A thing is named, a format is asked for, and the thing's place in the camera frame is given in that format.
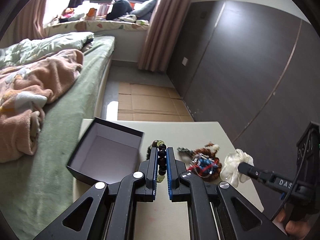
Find white cloth pouch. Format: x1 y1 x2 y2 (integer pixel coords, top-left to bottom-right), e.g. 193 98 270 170
220 148 254 188

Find dark bead bracelet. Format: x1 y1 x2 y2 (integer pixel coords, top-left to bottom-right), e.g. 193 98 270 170
146 139 168 183

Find grey metal bead bracelet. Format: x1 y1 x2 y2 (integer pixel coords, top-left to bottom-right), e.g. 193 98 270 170
177 146 194 156

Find brown rudraksha bead necklace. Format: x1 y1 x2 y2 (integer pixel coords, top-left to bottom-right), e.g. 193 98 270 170
192 142 222 183

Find black jewelry box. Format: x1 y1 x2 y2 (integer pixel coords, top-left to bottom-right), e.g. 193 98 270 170
66 118 144 186

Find person's right hand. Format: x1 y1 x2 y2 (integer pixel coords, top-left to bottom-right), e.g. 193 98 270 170
273 209 319 239

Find flattened cardboard sheets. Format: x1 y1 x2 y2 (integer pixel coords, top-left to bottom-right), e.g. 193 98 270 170
118 82 193 122

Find green bed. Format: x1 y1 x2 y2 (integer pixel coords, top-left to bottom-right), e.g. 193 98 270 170
1 36 116 239

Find right pink curtain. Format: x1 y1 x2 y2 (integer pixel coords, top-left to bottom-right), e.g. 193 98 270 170
138 0 191 72

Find pink curtain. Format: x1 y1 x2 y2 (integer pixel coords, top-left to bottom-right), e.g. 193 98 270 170
138 0 191 72
12 0 47 43

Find pink fleece blanket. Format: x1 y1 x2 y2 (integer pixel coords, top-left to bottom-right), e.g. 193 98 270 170
1 49 84 163

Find grey pillow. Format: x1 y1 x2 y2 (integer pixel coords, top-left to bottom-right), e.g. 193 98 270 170
130 0 158 21

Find floral window seat cushion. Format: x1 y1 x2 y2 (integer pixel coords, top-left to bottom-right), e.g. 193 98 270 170
44 20 149 37

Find black bag on sill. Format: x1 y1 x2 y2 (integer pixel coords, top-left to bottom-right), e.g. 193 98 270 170
106 0 133 21

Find light green floral duvet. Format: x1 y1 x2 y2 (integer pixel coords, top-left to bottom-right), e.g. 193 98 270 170
1 31 94 69

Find colourful plush toy on sill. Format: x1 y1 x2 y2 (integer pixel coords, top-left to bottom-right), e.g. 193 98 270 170
59 8 74 23

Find left pink curtain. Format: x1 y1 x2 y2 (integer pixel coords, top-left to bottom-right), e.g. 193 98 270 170
12 0 47 43

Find white wall socket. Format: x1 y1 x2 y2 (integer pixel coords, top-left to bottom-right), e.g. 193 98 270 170
182 57 188 66

